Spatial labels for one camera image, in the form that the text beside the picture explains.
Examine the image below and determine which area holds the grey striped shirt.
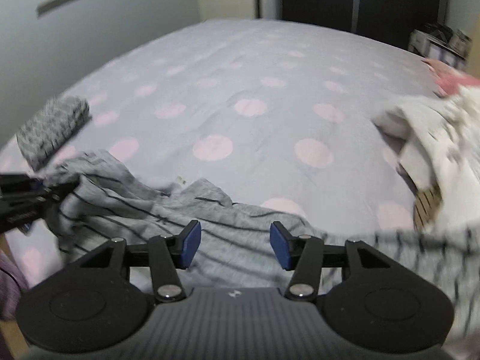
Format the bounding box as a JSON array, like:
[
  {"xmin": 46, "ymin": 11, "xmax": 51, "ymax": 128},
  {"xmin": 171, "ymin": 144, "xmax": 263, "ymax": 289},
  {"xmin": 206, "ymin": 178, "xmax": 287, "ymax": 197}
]
[{"xmin": 46, "ymin": 150, "xmax": 479, "ymax": 336}]

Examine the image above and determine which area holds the folded grey striped garment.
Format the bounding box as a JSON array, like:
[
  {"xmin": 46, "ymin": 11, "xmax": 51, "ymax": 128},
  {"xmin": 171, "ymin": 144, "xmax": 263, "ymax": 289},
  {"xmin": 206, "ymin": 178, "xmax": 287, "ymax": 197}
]
[{"xmin": 16, "ymin": 96, "xmax": 90, "ymax": 172}]

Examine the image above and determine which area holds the grey pink-dotted bed sheet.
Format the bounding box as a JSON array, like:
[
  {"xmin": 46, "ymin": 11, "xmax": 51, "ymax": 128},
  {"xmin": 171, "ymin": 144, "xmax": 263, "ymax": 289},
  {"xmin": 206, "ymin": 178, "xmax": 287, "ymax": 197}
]
[{"xmin": 7, "ymin": 19, "xmax": 434, "ymax": 285}]

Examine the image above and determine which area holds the white ribbed garment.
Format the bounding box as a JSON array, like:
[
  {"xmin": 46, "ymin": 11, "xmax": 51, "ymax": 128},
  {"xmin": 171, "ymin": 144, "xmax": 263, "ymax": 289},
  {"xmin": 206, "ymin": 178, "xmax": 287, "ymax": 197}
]
[{"xmin": 372, "ymin": 86, "xmax": 479, "ymax": 233}]

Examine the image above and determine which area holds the pink pillow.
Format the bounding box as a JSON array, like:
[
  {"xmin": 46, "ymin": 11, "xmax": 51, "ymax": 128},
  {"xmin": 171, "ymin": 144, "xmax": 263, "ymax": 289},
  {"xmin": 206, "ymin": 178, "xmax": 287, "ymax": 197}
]
[{"xmin": 422, "ymin": 58, "xmax": 479, "ymax": 98}]

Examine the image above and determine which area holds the black sliding wardrobe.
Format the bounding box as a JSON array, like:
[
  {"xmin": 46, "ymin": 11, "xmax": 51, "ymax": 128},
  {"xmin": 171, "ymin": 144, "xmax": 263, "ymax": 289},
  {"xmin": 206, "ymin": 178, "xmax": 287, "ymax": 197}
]
[{"xmin": 281, "ymin": 0, "xmax": 448, "ymax": 50}]

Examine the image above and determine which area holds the grey wall bracket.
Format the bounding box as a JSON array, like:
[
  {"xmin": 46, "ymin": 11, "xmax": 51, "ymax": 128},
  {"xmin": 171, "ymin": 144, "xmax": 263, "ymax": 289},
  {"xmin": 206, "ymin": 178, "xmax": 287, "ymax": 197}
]
[{"xmin": 36, "ymin": 0, "xmax": 76, "ymax": 17}]

